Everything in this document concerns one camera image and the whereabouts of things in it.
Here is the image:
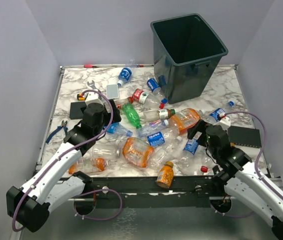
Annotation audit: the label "blue label crushed bottle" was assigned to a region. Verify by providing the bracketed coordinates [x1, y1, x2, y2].
[106, 122, 133, 138]

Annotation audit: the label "clear crushed bottle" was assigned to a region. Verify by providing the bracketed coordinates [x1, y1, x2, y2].
[149, 136, 183, 169]

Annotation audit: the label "red label water bottle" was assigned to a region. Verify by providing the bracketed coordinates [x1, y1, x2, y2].
[132, 88, 162, 109]

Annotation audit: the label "small orange juice bottle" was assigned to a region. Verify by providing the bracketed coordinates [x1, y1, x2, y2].
[156, 161, 174, 189]

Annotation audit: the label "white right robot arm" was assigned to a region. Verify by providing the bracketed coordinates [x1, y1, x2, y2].
[187, 120, 283, 240]

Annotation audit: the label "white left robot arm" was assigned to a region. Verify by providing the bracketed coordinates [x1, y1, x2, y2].
[6, 99, 121, 233]

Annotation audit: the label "red bottle cap near bin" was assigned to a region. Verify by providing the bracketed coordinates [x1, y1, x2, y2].
[159, 103, 165, 109]

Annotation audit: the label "pepsi bottle beside bin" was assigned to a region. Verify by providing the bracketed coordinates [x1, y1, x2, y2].
[145, 71, 165, 98]

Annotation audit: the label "dark green plastic bin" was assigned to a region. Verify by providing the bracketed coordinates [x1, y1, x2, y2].
[150, 13, 229, 104]

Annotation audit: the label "black flat box left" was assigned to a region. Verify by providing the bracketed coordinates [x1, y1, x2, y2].
[69, 101, 87, 120]

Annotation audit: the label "yellow utility knife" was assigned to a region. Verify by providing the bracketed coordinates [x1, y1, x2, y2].
[77, 94, 85, 101]

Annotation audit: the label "clear jar bottle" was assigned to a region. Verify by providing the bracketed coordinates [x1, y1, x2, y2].
[91, 144, 121, 160]

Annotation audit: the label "white grey power bank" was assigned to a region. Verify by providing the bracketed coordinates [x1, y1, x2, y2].
[106, 84, 119, 99]

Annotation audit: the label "green plastic bottle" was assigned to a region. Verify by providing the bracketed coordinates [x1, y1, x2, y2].
[121, 103, 142, 129]

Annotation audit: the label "silver wrench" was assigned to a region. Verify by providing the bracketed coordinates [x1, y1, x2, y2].
[87, 80, 100, 92]

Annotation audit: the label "large orange label bottle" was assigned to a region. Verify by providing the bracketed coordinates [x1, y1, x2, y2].
[168, 108, 201, 135]

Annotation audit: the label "crushed orange label bottle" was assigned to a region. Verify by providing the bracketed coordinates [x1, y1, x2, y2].
[122, 137, 154, 168]

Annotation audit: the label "red screwdriver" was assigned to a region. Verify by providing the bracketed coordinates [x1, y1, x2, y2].
[83, 64, 99, 69]

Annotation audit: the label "blue label pepsi bottle centre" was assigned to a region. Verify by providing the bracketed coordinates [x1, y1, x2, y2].
[146, 127, 179, 147]

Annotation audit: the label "green cap tea bottle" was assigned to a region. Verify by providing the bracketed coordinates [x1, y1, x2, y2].
[140, 108, 176, 122]

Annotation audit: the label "blue bottle cap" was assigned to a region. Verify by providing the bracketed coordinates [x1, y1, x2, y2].
[161, 98, 168, 104]

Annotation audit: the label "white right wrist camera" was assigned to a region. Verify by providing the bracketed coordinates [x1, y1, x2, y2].
[218, 113, 231, 131]

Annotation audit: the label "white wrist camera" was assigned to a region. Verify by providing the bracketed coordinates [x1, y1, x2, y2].
[85, 92, 103, 106]
[218, 113, 231, 131]

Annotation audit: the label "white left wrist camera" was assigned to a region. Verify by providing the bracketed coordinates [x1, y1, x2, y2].
[85, 92, 103, 106]

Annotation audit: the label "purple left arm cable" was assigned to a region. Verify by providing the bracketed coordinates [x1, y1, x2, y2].
[11, 89, 114, 232]

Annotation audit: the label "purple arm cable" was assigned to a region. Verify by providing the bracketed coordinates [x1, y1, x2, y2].
[11, 89, 114, 232]
[210, 111, 283, 218]

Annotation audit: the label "blue handled pliers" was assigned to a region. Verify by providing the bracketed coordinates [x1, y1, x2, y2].
[45, 120, 68, 144]

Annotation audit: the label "black network switch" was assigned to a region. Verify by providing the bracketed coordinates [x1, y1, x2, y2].
[227, 126, 262, 149]

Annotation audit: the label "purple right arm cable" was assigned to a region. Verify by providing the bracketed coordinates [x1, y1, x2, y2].
[210, 111, 283, 218]

